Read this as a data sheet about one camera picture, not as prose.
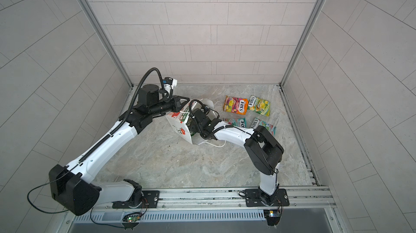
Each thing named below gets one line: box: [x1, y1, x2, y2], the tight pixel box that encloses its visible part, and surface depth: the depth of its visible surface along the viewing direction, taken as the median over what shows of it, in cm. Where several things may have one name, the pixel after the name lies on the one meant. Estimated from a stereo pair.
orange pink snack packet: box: [223, 95, 249, 116], surface depth 104 cm
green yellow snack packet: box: [248, 95, 271, 117], surface depth 104 cm
